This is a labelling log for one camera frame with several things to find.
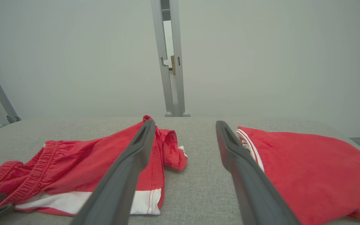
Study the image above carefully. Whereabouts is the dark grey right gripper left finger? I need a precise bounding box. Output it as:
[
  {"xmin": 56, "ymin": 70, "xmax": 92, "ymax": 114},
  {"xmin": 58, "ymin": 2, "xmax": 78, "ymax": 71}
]
[{"xmin": 71, "ymin": 119, "xmax": 156, "ymax": 225}]

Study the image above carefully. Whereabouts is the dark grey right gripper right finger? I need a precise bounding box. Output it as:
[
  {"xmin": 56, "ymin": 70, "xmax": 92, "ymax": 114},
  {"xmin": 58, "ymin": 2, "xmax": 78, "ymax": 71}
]
[{"xmin": 216, "ymin": 121, "xmax": 301, "ymax": 225}]

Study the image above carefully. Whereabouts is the red shorts white trim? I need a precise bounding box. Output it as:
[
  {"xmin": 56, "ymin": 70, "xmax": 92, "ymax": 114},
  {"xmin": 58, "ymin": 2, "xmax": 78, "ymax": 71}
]
[{"xmin": 0, "ymin": 115, "xmax": 188, "ymax": 216}]

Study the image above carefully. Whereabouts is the red basketball jersey white trim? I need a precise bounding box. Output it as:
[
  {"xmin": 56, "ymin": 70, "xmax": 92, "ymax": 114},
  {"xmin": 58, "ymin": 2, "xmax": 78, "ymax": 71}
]
[{"xmin": 236, "ymin": 126, "xmax": 360, "ymax": 225}]

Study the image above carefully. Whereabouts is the grey double partition post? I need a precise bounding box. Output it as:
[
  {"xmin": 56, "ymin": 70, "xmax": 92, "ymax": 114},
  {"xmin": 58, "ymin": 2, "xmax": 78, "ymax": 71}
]
[{"xmin": 150, "ymin": 0, "xmax": 191, "ymax": 118}]

